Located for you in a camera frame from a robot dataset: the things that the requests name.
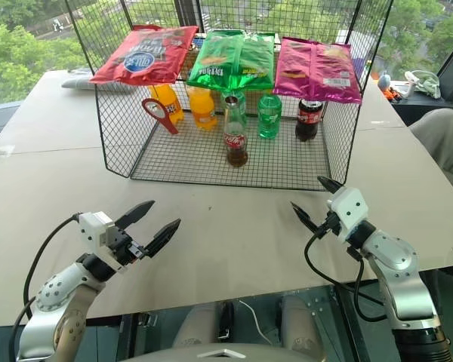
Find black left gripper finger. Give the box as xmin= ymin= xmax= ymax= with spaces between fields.
xmin=142 ymin=218 xmax=183 ymax=259
xmin=114 ymin=201 xmax=156 ymax=232

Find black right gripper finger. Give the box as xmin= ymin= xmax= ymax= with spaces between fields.
xmin=290 ymin=201 xmax=322 ymax=235
xmin=316 ymin=175 xmax=344 ymax=196

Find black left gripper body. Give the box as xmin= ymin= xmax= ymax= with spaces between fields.
xmin=104 ymin=225 xmax=150 ymax=265

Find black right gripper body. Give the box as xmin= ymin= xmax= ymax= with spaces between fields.
xmin=315 ymin=210 xmax=344 ymax=239

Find dark cola plastic bottle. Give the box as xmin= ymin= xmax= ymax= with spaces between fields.
xmin=294 ymin=97 xmax=325 ymax=143

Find green soda plastic bottle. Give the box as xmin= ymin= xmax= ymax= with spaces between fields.
xmin=257 ymin=94 xmax=283 ymax=140

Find glass cola bottle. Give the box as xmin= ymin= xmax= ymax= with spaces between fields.
xmin=222 ymin=96 xmax=249 ymax=168

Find orange soda plastic bottle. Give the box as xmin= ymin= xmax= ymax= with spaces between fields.
xmin=185 ymin=84 xmax=218 ymax=131
xmin=148 ymin=84 xmax=185 ymax=125

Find grey rounded leg shape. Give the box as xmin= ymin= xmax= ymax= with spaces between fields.
xmin=171 ymin=301 xmax=220 ymax=350
xmin=279 ymin=294 xmax=325 ymax=354

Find magenta chip bag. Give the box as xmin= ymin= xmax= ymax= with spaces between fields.
xmin=272 ymin=36 xmax=363 ymax=105

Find small colourful plush toy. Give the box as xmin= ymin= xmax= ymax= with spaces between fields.
xmin=377 ymin=71 xmax=404 ymax=102

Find person in grey trousers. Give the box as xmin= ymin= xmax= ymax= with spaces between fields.
xmin=408 ymin=107 xmax=453 ymax=207

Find grey rounded robot torso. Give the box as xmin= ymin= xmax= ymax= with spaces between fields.
xmin=116 ymin=340 xmax=328 ymax=362

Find pale green cloth bundle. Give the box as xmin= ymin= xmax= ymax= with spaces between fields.
xmin=404 ymin=69 xmax=442 ymax=100

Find grey folded cloth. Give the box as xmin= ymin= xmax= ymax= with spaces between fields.
xmin=61 ymin=69 xmax=99 ymax=93

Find red chip bag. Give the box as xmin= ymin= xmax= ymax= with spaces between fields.
xmin=88 ymin=24 xmax=199 ymax=86

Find green chip bag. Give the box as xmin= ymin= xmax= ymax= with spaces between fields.
xmin=186 ymin=31 xmax=276 ymax=92

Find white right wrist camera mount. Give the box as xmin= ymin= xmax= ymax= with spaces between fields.
xmin=326 ymin=186 xmax=369 ymax=241

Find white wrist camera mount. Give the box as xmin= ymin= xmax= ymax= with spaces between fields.
xmin=326 ymin=186 xmax=369 ymax=241
xmin=78 ymin=211 xmax=122 ymax=272

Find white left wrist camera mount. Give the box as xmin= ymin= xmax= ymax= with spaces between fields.
xmin=78 ymin=211 xmax=122 ymax=272

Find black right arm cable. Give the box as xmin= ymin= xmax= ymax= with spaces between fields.
xmin=304 ymin=224 xmax=387 ymax=307

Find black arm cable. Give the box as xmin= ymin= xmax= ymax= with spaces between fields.
xmin=7 ymin=213 xmax=85 ymax=362
xmin=304 ymin=224 xmax=387 ymax=307

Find black wire mesh rack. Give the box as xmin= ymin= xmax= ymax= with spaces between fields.
xmin=64 ymin=0 xmax=395 ymax=192

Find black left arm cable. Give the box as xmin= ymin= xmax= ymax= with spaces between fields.
xmin=7 ymin=213 xmax=85 ymax=362

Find thin white cable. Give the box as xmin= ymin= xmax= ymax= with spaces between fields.
xmin=236 ymin=299 xmax=270 ymax=345

